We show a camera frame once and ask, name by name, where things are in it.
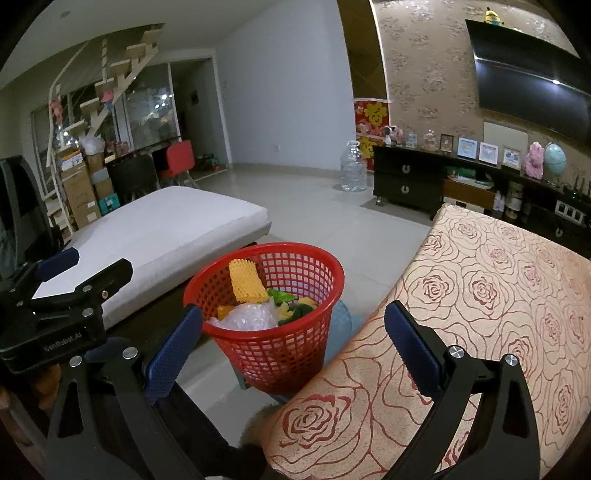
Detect white socket strip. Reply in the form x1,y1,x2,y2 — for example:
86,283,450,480
556,199,585,220

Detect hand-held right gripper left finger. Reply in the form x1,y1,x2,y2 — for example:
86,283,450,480
46,305,205,480

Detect white cushioned daybed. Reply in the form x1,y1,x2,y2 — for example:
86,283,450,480
34,186,273,333

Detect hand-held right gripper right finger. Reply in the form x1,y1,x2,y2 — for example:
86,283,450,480
383,300,541,480

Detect dark green yellow wrapper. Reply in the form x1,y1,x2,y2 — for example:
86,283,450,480
277,298,319,326

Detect red chair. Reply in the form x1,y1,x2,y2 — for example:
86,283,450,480
159,140,197,188

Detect white board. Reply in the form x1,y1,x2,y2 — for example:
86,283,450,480
483,120,528,148

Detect large clear water bottle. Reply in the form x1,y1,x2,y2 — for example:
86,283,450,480
340,141,369,192

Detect black mesh chair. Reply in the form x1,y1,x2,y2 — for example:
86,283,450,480
0,156,63,278

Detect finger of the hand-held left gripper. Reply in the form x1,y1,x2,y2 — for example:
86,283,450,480
28,258,134,320
9,248,81,297

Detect green packet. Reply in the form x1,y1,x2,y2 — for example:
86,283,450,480
445,167,495,188

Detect black router with antennas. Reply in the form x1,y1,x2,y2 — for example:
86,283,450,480
561,175,591,204

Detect red plastic mesh basket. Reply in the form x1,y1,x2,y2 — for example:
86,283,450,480
183,242,346,394

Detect orange brown box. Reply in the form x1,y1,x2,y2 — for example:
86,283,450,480
442,178,496,210

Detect person's dark trousers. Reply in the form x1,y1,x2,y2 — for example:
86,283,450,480
152,388,264,480

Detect wooden staircase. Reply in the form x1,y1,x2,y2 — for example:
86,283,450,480
44,25,167,232

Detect black flat television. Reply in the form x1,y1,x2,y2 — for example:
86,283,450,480
464,18,591,137

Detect stack of cardboard boxes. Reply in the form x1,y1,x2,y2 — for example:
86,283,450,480
58,148,116,229

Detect pale blue globe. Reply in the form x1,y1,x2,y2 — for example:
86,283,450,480
544,142,568,181

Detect pink plush toy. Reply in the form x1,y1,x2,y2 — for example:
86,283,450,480
524,141,546,178

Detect red festive wall poster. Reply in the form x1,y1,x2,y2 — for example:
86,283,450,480
353,97,391,171

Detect clear plastic bag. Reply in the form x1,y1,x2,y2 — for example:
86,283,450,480
206,302,280,332

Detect yellow foam fruit net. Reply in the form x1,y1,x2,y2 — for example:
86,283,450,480
228,259,267,304

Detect black television cabinet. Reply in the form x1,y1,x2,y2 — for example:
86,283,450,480
372,145,591,259

